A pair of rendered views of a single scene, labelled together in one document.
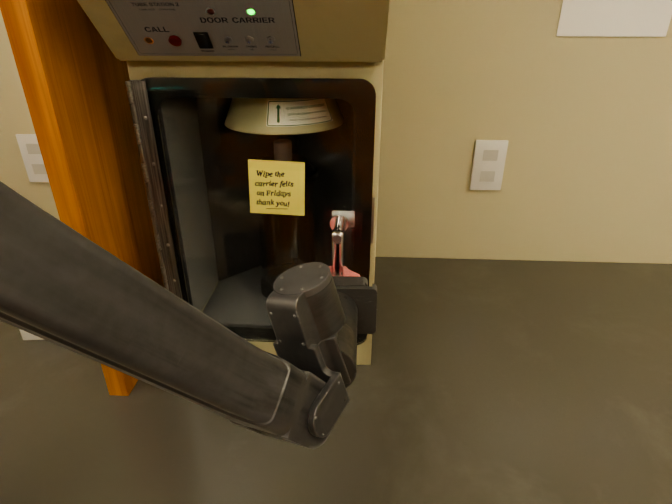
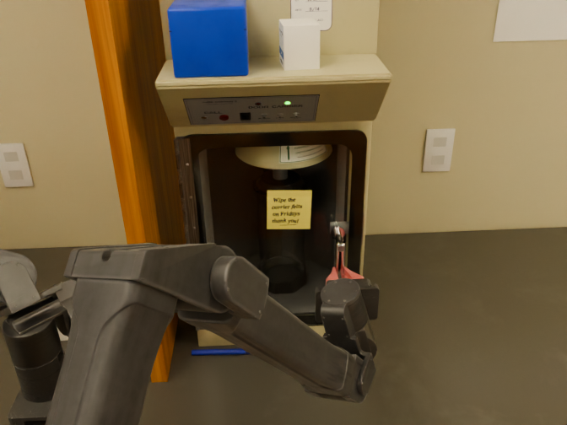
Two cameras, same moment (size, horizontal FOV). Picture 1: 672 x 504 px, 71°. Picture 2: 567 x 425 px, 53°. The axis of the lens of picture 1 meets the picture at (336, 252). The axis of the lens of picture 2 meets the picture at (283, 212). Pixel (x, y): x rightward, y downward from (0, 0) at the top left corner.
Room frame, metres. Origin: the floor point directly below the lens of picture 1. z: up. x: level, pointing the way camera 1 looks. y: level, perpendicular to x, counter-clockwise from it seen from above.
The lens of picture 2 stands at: (-0.25, 0.17, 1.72)
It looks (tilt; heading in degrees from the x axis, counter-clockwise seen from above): 29 degrees down; 355
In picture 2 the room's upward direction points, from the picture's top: 1 degrees counter-clockwise
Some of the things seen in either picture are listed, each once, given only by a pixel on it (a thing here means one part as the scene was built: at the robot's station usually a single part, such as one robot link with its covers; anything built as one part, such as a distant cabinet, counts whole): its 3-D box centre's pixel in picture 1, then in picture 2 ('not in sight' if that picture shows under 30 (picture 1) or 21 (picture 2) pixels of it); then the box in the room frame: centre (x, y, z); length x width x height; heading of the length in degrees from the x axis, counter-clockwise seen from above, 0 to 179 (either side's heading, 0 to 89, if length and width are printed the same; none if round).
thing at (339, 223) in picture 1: (338, 253); (338, 257); (0.58, 0.00, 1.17); 0.05 x 0.03 x 0.10; 177
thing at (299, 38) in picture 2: not in sight; (299, 44); (0.56, 0.07, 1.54); 0.05 x 0.05 x 0.06; 1
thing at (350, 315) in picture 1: (332, 320); (348, 313); (0.45, 0.00, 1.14); 0.10 x 0.07 x 0.07; 87
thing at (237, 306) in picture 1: (263, 226); (276, 239); (0.62, 0.10, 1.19); 0.30 x 0.01 x 0.40; 87
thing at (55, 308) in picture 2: not in sight; (37, 334); (0.31, 0.42, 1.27); 0.07 x 0.06 x 0.07; 131
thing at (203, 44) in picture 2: not in sight; (211, 35); (0.57, 0.19, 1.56); 0.10 x 0.10 x 0.09; 87
